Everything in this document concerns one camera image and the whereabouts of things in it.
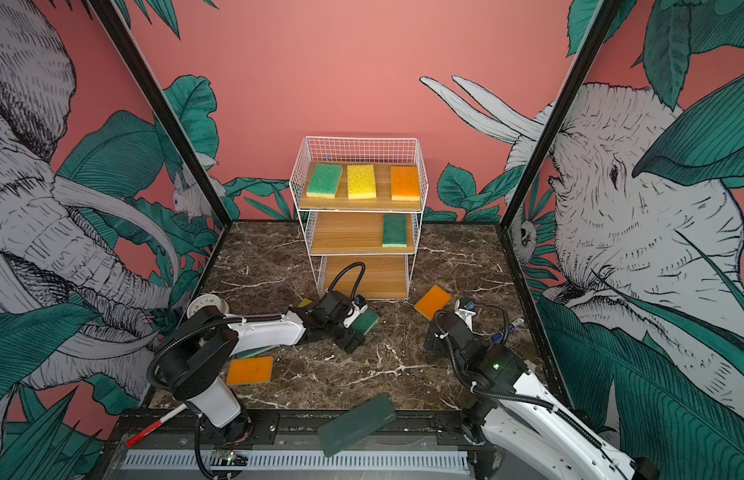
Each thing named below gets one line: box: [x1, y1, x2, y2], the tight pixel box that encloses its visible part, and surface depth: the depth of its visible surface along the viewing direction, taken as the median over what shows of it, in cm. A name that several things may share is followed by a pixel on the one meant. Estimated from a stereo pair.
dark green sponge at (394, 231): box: [382, 214, 407, 248], surface depth 84 cm
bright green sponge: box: [306, 163, 343, 199], surface depth 72 cm
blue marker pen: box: [491, 317, 525, 343], surface depth 94 cm
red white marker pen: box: [126, 403, 188, 447], surface depth 74 cm
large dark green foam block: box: [317, 394, 397, 457], surface depth 75 cm
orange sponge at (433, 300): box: [414, 284, 452, 321], surface depth 99 cm
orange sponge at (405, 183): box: [390, 166, 421, 201], surface depth 72 cm
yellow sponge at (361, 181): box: [347, 164, 377, 199], surface depth 72 cm
